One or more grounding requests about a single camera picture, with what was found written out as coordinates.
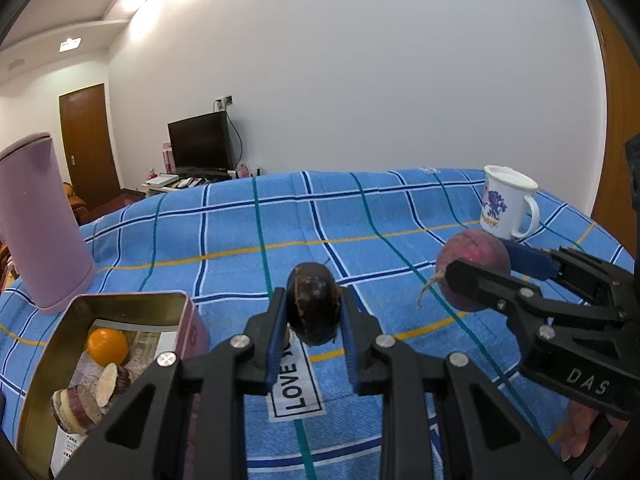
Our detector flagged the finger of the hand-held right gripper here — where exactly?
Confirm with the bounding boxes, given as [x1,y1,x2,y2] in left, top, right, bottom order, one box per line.
[444,259,628,361]
[502,239,636,321]

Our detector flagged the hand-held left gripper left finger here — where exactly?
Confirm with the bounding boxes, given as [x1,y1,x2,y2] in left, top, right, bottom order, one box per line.
[52,286,291,480]

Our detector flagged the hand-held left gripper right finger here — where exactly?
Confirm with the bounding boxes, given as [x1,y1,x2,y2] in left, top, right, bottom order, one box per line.
[339,286,571,480]

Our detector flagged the red radish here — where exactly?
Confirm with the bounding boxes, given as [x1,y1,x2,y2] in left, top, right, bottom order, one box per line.
[417,230,513,311]

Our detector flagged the dark purple passion fruit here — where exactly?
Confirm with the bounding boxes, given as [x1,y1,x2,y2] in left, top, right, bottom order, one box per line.
[286,261,343,347]

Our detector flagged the rectangular metal tin box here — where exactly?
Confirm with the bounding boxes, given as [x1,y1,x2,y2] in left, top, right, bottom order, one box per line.
[15,291,211,480]

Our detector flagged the large orange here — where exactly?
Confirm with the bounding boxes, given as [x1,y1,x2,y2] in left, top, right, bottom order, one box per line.
[86,327,130,367]

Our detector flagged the cream-faced sweet potato slice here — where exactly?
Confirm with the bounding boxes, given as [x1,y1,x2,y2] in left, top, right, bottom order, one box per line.
[95,362,133,408]

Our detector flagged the purple-skinned sweet potato slice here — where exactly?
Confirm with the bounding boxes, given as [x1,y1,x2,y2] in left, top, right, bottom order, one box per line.
[51,385,103,435]

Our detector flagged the person's right hand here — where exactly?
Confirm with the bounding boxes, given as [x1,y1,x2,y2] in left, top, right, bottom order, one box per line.
[560,400,608,463]

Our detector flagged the white printed mug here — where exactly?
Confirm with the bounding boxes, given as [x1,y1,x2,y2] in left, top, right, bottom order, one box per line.
[479,165,541,241]

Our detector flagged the printed paper sheet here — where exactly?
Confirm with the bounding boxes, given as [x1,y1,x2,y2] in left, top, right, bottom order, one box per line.
[50,322,183,478]

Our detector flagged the blue plaid tablecloth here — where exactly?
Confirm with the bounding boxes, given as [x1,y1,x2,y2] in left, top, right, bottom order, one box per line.
[0,167,636,480]

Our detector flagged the white television stand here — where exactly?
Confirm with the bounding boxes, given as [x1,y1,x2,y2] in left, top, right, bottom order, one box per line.
[141,167,261,196]

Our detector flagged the black television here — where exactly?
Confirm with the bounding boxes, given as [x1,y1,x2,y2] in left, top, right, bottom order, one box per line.
[167,111,232,171]

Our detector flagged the brown leather sofa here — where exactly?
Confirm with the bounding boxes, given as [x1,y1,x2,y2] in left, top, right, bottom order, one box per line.
[62,182,91,226]

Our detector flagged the pink electric kettle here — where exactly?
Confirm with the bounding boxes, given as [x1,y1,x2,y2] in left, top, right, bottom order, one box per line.
[0,131,98,316]

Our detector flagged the brown wooden door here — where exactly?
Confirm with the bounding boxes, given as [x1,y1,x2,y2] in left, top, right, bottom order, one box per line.
[58,83,122,213]

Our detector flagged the wooden door frame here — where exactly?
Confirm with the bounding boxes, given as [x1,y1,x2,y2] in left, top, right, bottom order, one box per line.
[582,0,640,231]

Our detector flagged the black power cable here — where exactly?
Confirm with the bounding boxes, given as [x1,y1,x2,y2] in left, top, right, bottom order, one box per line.
[227,110,244,171]

